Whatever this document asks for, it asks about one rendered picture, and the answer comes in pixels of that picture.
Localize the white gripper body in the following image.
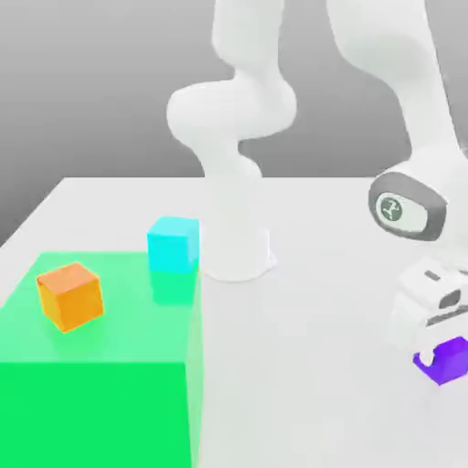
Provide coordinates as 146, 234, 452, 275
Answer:
390, 294, 468, 355

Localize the small purple cube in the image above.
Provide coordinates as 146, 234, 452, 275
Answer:
412, 336, 468, 388

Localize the small cyan cube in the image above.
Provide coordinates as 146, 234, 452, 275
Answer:
146, 216, 201, 275

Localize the small orange cube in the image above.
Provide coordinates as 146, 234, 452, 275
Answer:
36, 261, 106, 335

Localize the large green box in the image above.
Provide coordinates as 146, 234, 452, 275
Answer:
0, 250, 203, 468

